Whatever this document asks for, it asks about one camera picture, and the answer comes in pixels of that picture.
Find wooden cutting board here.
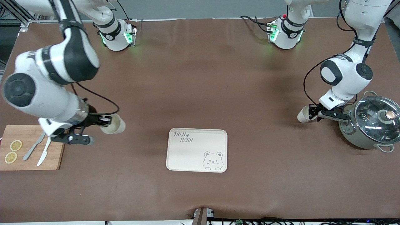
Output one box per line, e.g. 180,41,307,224
0,125,65,171

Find glass pot lid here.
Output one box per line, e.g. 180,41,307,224
354,96,400,145

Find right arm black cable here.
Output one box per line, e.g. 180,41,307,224
70,82,120,117

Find black cables at arm base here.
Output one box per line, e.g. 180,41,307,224
240,15,270,32

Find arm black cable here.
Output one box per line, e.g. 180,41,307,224
303,44,357,107
70,82,120,117

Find cream tray with bear print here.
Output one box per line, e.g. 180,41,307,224
166,128,228,173

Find white plastic knife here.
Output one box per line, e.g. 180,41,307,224
37,135,54,167

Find grey plastic knife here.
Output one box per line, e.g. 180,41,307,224
22,131,47,161

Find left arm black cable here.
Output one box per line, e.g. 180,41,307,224
303,44,357,107

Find white plastic cup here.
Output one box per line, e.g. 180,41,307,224
297,106,318,123
101,113,126,135

